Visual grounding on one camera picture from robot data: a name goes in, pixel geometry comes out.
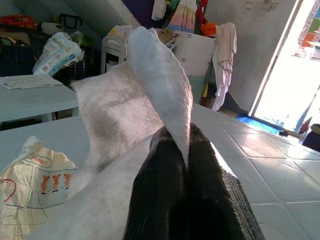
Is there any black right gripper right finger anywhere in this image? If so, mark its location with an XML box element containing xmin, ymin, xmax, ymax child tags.
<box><xmin>172</xmin><ymin>122</ymin><xmax>266</xmax><ymax>240</ymax></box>

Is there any white hanging cloth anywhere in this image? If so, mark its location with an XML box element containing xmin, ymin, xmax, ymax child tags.
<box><xmin>211</xmin><ymin>22</ymin><xmax>238</xmax><ymax>112</ymax></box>

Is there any pastel striped hanging garment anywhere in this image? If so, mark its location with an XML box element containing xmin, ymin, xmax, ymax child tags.
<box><xmin>166</xmin><ymin>4</ymin><xmax>198</xmax><ymax>34</ymax></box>

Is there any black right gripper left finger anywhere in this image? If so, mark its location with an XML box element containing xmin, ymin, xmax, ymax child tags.
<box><xmin>123</xmin><ymin>127</ymin><xmax>188</xmax><ymax>240</ymax></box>

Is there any number chart poster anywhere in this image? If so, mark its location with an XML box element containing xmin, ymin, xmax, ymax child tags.
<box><xmin>294</xmin><ymin>4</ymin><xmax>320</xmax><ymax>60</ymax></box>

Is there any black and white plush toy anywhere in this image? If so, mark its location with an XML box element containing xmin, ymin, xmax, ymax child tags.
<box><xmin>36</xmin><ymin>21</ymin><xmax>63</xmax><ymax>33</ymax></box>

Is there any red toy box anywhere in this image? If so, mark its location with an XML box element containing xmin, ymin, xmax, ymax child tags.
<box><xmin>0</xmin><ymin>15</ymin><xmax>35</xmax><ymax>32</ymax></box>

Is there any orange cloth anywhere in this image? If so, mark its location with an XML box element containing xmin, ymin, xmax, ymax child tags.
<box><xmin>201</xmin><ymin>21</ymin><xmax>217</xmax><ymax>37</ymax></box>

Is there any blue floor mat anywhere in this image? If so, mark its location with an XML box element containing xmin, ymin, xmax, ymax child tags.
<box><xmin>236</xmin><ymin>113</ymin><xmax>282</xmax><ymax>135</ymax></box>

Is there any white plastic chair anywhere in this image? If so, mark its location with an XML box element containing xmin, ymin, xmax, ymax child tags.
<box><xmin>100</xmin><ymin>34</ymin><xmax>129</xmax><ymax>75</ymax></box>

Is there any white diaper pack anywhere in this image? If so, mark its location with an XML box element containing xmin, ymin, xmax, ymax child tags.
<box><xmin>32</xmin><ymin>31</ymin><xmax>85</xmax><ymax>77</ymax></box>

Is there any white cabinet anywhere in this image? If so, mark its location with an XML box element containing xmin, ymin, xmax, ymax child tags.
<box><xmin>172</xmin><ymin>30</ymin><xmax>217</xmax><ymax>76</ymax></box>

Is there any white paper sheet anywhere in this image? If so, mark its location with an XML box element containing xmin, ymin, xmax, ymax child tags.
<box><xmin>0</xmin><ymin>74</ymin><xmax>63</xmax><ymax>90</ymax></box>

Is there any white plastic table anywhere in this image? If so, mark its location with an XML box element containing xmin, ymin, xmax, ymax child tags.
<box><xmin>0</xmin><ymin>74</ymin><xmax>80</xmax><ymax>123</ymax></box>

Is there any crumpled printed paper bag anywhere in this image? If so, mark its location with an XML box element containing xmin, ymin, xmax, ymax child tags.
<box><xmin>0</xmin><ymin>135</ymin><xmax>80</xmax><ymax>240</ymax></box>

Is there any white bubble wrap sheet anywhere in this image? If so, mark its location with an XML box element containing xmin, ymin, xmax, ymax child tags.
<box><xmin>27</xmin><ymin>26</ymin><xmax>194</xmax><ymax>240</ymax></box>

